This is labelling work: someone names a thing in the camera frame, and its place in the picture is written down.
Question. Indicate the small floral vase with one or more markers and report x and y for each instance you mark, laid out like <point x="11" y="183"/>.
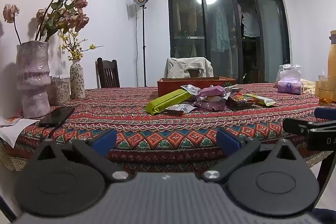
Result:
<point x="77" y="82"/>

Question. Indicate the dark wooden chair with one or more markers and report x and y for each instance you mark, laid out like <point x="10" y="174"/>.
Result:
<point x="107" y="74"/>

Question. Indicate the purple tissue pack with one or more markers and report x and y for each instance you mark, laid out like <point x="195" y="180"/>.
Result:
<point x="288" y="86"/>

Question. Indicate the glass jar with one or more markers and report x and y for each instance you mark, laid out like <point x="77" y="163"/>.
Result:
<point x="61" y="92"/>

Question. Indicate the yellow-green snack packet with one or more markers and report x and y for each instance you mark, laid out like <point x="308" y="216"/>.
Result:
<point x="261" y="100"/>

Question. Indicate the dark sliding glass door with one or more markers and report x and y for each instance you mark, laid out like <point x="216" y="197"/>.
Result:
<point x="189" y="29"/>

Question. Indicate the white paper sheet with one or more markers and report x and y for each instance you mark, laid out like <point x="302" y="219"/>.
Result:
<point x="13" y="133"/>

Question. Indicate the red cardboard box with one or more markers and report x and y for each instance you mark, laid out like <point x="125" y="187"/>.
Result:
<point x="168" y="85"/>

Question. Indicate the cream plastic bag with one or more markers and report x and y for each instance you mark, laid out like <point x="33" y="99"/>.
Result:
<point x="308" y="85"/>

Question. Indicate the long green snack packet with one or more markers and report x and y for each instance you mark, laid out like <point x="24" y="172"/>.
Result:
<point x="168" y="103"/>

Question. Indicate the clear plastic bag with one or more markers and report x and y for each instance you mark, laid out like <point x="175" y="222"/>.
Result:
<point x="288" y="67"/>

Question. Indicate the small white printed sachet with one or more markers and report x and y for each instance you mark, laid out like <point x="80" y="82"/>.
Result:
<point x="10" y="121"/>

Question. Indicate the wooden chair under jacket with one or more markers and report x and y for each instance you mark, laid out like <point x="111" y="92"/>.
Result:
<point x="194" y="74"/>

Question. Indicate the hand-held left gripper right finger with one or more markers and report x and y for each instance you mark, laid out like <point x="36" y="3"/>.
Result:
<point x="227" y="142"/>

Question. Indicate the black smartphone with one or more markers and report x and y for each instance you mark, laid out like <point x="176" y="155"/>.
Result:
<point x="56" y="116"/>

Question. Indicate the hanging white garment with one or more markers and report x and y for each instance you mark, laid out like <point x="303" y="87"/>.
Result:
<point x="252" y="24"/>

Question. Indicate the red colourful snack packet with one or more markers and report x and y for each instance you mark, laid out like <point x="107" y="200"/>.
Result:
<point x="241" y="101"/>

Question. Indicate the large grey stone vase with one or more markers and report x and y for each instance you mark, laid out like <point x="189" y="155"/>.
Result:
<point x="32" y="77"/>

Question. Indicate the beige jacket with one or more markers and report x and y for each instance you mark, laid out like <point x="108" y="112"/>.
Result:
<point x="176" y="66"/>

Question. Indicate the cream lace undercloth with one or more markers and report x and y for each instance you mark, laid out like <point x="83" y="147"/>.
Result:
<point x="10" y="161"/>

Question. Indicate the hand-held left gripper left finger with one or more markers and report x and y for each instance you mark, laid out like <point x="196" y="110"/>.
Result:
<point x="105" y="141"/>

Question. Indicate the pink snack packet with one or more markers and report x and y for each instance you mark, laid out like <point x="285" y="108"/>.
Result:
<point x="210" y="105"/>
<point x="212" y="90"/>

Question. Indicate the yellow bottle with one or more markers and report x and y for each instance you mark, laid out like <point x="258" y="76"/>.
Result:
<point x="332" y="69"/>

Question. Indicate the yellow translucent cup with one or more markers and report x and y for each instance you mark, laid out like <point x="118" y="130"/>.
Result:
<point x="324" y="90"/>

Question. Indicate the hanging pale green shirt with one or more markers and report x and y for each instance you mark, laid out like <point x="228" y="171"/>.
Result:
<point x="221" y="29"/>

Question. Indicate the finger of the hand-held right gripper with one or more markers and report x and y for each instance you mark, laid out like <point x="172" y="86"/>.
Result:
<point x="296" y="126"/>
<point x="325" y="112"/>

